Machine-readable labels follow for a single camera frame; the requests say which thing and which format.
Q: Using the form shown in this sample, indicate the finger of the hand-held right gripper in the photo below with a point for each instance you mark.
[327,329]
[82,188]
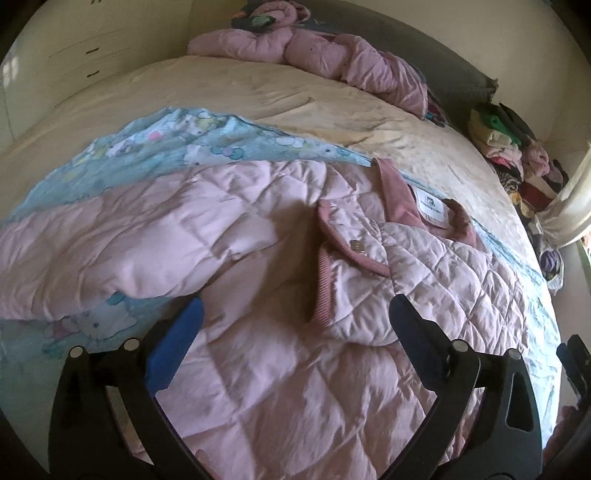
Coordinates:
[577,364]

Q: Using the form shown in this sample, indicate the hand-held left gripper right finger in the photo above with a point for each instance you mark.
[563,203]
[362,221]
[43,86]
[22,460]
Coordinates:
[415,344]

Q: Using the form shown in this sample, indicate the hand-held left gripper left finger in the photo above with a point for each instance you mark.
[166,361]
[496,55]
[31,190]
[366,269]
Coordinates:
[173,341]

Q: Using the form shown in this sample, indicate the pink quilted jacket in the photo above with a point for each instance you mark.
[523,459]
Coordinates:
[277,392]

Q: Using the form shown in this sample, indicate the pile of mixed clothes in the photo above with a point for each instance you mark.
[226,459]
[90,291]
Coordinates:
[512,152]

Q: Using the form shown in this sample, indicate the cream curtain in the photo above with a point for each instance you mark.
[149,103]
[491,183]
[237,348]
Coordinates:
[568,207]

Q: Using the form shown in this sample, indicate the cartoon cat print blanket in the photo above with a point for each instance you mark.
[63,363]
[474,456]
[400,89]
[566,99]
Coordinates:
[184,138]

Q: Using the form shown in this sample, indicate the multicoloured cloth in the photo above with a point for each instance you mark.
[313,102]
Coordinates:
[436,108]

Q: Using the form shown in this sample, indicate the bed with cream sheet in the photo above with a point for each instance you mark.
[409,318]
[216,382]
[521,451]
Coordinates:
[323,106]

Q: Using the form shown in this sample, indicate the grey upholstered headboard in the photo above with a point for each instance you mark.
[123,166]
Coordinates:
[443,64]

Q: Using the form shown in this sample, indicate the white wardrobe with drawers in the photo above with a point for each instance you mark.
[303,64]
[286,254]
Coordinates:
[92,50]

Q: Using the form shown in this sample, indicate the pink crumpled duvet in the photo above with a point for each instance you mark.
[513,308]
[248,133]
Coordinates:
[323,55]

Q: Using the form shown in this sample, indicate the pink garment with teal patch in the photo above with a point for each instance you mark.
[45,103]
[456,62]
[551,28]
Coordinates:
[272,14]

